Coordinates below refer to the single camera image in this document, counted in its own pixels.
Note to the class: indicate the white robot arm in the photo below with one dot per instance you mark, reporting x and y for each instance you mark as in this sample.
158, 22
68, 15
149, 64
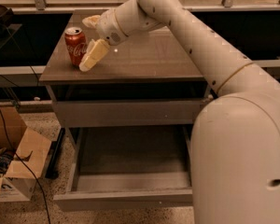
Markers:
235, 140

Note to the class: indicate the open grey middle drawer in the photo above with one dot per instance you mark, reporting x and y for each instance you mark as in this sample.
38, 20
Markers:
129, 167

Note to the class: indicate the red coke can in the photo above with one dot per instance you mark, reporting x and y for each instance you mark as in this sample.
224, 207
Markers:
76, 44

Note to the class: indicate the open cardboard box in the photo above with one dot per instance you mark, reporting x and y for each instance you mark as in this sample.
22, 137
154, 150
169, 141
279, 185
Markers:
23, 154

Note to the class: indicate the grey drawer cabinet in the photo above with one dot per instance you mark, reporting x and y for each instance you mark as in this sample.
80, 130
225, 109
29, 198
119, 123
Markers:
148, 66

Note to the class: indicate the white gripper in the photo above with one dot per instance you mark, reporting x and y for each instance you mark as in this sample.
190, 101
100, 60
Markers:
107, 26

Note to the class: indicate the closed grey top drawer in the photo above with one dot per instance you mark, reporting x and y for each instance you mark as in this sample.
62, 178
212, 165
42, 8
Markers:
72, 114

